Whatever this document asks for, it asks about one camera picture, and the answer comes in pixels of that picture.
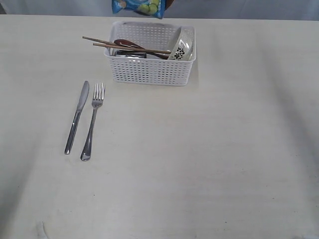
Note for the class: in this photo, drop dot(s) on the silver fork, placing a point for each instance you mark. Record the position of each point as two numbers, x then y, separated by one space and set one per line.
97 101

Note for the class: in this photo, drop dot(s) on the silver table knife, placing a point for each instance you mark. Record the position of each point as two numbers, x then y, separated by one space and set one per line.
79 108

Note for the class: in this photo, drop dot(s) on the dark red wooden spoon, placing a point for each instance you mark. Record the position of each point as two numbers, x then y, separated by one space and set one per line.
127 43

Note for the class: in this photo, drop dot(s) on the wooden chopstick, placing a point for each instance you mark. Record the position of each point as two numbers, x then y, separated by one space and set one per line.
131 49
100 41

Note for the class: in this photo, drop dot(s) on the blue chips bag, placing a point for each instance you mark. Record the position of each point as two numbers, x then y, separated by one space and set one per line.
153 8

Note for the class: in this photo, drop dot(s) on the brown round wooden plate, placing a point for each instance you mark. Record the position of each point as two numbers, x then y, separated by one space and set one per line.
168 3

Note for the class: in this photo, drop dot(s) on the white perforated plastic basket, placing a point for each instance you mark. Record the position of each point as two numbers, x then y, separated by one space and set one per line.
151 70

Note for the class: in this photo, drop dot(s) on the shiny metal cup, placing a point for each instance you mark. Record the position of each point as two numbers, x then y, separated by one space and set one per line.
129 54

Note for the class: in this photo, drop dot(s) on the white patterned ceramic bowl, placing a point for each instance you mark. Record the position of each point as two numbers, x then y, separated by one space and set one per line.
181 44

